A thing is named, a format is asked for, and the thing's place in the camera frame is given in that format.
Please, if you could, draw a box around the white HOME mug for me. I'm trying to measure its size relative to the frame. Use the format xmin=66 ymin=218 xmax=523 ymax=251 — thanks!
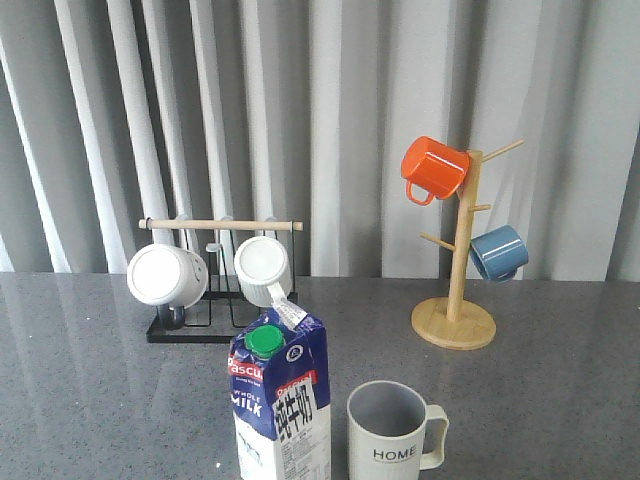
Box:
xmin=347 ymin=380 xmax=449 ymax=479

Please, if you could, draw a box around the blue enamel mug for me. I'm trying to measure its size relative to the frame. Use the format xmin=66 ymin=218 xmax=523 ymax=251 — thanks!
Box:
xmin=469 ymin=225 xmax=529 ymax=283

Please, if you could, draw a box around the white ribbed hanging mug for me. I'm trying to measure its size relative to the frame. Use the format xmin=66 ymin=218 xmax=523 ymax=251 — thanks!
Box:
xmin=234 ymin=236 xmax=292 ymax=308

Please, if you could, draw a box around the wooden mug tree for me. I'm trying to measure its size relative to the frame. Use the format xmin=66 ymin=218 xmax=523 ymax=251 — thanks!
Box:
xmin=411 ymin=139 xmax=524 ymax=351

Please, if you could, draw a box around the grey pleated curtain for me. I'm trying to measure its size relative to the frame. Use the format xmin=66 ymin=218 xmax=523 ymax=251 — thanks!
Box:
xmin=1 ymin=1 xmax=639 ymax=281

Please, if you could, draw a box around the white smiley hanging mug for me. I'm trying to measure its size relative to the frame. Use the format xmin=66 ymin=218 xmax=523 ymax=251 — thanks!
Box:
xmin=127 ymin=244 xmax=209 ymax=308

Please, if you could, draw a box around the orange enamel mug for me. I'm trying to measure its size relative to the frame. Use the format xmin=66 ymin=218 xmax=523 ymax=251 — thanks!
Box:
xmin=401 ymin=136 xmax=471 ymax=206

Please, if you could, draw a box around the black wire mug rack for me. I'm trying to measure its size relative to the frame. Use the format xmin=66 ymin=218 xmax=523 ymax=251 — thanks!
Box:
xmin=139 ymin=217 xmax=304 ymax=344

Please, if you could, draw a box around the blue white milk carton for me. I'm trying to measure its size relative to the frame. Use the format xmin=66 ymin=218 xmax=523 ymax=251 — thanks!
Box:
xmin=227 ymin=300 xmax=331 ymax=479

